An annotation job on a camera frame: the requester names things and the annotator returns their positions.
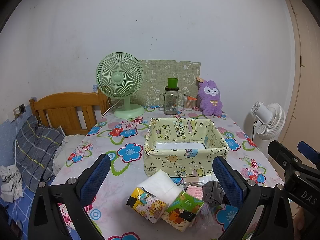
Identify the grey sock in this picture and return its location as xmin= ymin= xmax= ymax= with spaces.
xmin=202 ymin=180 xmax=225 ymax=207

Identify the pink wet wipes pack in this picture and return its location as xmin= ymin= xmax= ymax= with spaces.
xmin=186 ymin=185 xmax=203 ymax=202

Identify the white tissue pack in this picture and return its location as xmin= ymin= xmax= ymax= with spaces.
xmin=137 ymin=170 xmax=184 ymax=205

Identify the yellow bear tissue pack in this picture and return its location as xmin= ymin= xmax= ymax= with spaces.
xmin=126 ymin=187 xmax=169 ymax=224

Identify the clear plastic bag roll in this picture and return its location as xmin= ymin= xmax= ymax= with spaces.
xmin=193 ymin=202 xmax=216 ymax=231

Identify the beige door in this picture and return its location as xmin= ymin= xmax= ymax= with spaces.
xmin=279 ymin=0 xmax=319 ymax=167

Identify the white standing fan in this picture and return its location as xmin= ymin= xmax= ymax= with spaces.
xmin=251 ymin=101 xmax=286 ymax=158

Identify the crumpled white grey cloth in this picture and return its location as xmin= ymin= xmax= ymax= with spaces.
xmin=0 ymin=165 xmax=23 ymax=203

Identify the grey plaid pillow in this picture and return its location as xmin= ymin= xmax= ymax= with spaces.
xmin=12 ymin=115 xmax=64 ymax=192

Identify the yellow cartoon fabric box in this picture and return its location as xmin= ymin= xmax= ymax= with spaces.
xmin=143 ymin=118 xmax=229 ymax=178

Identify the purple plush bunny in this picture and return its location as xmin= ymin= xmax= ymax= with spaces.
xmin=197 ymin=79 xmax=223 ymax=116

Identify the toothpick jar orange lid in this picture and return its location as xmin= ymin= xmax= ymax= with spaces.
xmin=183 ymin=95 xmax=197 ymax=111

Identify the wooden bed headboard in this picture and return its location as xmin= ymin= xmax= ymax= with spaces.
xmin=29 ymin=90 xmax=110 ymax=135

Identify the green plastic cup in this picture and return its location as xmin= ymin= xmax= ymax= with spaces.
xmin=167 ymin=77 xmax=178 ymax=89

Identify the green patterned board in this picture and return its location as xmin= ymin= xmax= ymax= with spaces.
xmin=131 ymin=60 xmax=201 ymax=106

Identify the green desk fan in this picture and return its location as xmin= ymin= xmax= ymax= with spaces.
xmin=96 ymin=52 xmax=145 ymax=119

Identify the wall power socket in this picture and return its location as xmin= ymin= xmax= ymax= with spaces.
xmin=13 ymin=104 xmax=26 ymax=119

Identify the glass jar with handle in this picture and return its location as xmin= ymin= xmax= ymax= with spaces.
xmin=158 ymin=86 xmax=178 ymax=115

